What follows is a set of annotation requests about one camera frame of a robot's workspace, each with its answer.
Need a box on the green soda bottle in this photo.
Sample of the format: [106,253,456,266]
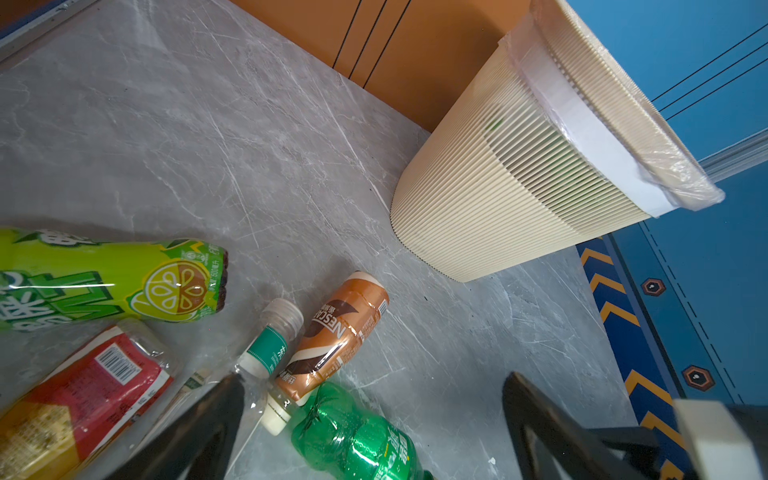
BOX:
[291,383,434,480]

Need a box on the brown label bottle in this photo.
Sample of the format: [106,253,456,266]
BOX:
[260,271,390,436]

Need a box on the cream slatted waste bin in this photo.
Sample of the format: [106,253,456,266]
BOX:
[390,1,725,282]

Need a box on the red yellow label bottle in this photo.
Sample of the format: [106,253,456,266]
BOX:
[1,320,179,479]

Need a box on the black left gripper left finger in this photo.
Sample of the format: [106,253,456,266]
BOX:
[109,374,245,480]

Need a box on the yellow green small bottle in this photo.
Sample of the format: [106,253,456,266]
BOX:
[1,227,229,332]

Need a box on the right aluminium corner post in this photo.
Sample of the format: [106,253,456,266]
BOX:
[699,129,768,183]

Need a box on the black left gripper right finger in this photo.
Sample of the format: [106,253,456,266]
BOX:
[502,372,645,479]

